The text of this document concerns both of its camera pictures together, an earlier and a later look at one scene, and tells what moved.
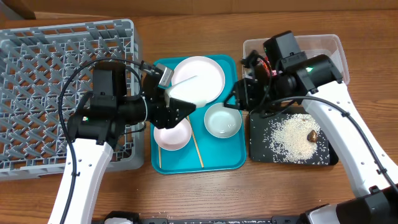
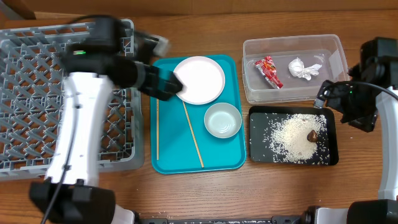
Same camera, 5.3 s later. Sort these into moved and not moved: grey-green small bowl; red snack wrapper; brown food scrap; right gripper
Moved: right gripper
Not moved: brown food scrap; red snack wrapper; grey-green small bowl
